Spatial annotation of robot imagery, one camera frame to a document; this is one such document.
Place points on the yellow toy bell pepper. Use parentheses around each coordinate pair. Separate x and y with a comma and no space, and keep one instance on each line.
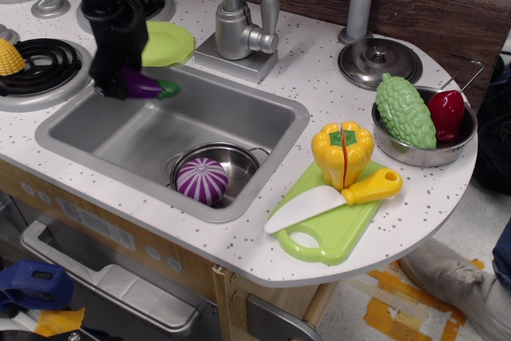
(342,151)

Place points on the grey stove knob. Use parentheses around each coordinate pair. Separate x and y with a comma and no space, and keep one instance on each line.
(47,9)

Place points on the yellow toy corn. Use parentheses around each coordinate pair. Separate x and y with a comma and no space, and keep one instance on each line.
(11,61)

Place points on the grey left edge knob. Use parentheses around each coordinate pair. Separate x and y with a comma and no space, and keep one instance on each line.
(8,34)

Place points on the blue jeans leg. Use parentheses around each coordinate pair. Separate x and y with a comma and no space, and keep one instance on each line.
(502,257)

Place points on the purple toy eggplant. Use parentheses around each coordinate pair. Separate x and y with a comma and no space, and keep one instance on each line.
(140,86)

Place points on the silver oven door handle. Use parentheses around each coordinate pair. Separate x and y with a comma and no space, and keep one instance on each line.
(121,296)

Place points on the small steel pot in sink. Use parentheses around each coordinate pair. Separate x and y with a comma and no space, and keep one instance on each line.
(239,163)

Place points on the yellow handled toy knife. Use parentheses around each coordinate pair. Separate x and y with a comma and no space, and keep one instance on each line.
(380,185)

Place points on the silver vertical pole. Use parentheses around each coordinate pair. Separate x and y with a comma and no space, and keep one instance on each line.
(357,22)

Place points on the grey toy sink basin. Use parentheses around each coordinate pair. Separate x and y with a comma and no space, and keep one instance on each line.
(137,141)

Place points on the steel pan with wire handle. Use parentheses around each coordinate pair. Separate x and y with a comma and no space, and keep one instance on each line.
(446,151)

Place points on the black front stove burner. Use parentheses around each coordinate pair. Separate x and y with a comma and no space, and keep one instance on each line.
(55,71)

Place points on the purple striped toy onion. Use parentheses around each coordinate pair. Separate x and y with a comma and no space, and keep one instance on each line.
(202,179)

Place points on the green plastic plate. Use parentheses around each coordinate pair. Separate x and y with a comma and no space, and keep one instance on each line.
(168,44)

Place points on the silver pot lid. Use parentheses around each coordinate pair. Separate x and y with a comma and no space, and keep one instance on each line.
(364,62)

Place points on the black stove burner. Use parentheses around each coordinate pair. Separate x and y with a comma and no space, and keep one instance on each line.
(158,10)
(55,71)

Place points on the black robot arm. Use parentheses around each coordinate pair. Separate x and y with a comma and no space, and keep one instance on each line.
(104,6)

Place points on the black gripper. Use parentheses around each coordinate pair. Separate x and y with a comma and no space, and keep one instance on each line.
(121,37)

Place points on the black rear stove burner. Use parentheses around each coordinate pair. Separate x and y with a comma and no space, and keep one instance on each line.
(158,10)

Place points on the red toy pepper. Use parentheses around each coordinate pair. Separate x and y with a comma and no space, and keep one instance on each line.
(447,111)

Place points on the green toy bitter gourd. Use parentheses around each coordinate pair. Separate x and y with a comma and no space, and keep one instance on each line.
(404,113)

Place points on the blue clamp tool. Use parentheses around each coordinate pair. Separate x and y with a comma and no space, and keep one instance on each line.
(36,285)

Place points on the grey shoe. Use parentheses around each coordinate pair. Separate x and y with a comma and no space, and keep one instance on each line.
(449,277)

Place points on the green plastic cutting board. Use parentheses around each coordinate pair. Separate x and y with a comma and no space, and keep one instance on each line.
(330,237)

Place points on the silver toy faucet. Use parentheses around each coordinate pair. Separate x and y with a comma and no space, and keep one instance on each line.
(239,47)

